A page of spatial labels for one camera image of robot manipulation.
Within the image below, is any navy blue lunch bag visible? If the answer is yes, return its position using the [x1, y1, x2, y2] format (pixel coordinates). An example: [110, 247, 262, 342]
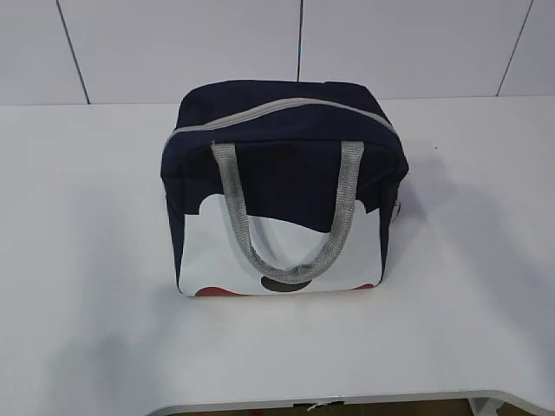
[160, 80, 408, 296]

